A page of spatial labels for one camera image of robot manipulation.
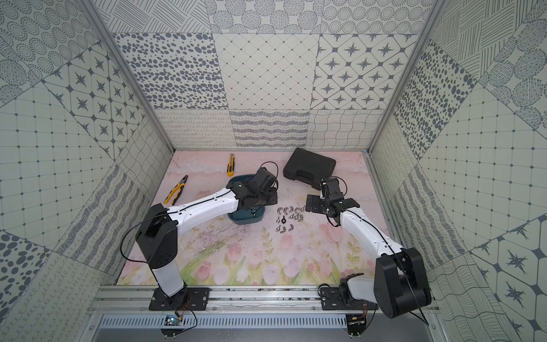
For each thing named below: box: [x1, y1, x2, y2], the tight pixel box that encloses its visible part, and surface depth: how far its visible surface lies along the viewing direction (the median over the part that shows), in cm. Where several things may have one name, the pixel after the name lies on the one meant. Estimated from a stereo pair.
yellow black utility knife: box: [226, 153, 236, 177], surface depth 113 cm
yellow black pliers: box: [163, 174, 189, 206], surface depth 103 cm
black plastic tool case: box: [282, 147, 337, 191], surface depth 109 cm
